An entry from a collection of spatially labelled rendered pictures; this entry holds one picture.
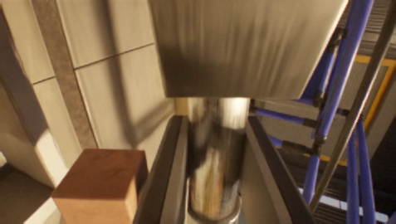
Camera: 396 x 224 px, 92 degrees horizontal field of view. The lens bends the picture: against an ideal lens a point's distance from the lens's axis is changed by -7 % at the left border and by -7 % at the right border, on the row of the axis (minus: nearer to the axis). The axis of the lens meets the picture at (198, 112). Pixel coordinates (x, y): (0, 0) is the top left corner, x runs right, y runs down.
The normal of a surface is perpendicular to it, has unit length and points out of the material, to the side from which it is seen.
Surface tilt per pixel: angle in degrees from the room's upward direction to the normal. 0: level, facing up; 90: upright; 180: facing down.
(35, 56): 0
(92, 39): 0
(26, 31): 0
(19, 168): 80
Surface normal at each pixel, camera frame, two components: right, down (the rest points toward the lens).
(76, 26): 0.89, 0.22
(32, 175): -0.29, 0.48
